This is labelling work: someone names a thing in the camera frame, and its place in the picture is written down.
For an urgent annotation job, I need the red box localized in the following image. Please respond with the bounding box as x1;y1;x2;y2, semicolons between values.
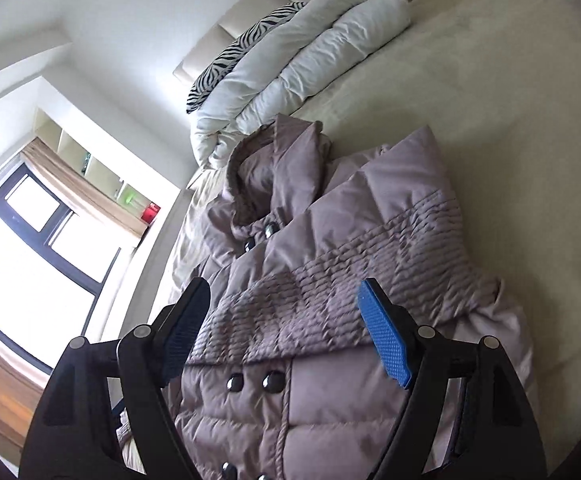
141;203;160;224

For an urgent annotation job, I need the mauve quilted puffer coat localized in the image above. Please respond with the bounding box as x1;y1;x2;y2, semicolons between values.
164;115;537;479

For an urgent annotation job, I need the green stool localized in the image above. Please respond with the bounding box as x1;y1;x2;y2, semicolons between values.
118;185;144;208

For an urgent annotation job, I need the white built-in shelf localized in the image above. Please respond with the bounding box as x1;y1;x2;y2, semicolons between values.
33;108;153;222

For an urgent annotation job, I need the beige curtain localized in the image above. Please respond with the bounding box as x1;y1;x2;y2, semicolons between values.
20;138;147;245

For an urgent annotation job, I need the black framed window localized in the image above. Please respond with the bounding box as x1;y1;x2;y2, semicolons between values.
0;165;121;373

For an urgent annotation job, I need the zebra print pillow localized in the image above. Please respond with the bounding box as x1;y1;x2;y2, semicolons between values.
186;1;305;114

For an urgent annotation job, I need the beige bed with sheet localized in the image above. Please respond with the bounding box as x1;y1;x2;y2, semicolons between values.
120;0;581;476

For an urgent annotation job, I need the white folded duvet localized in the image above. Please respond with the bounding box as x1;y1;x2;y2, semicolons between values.
191;0;411;169

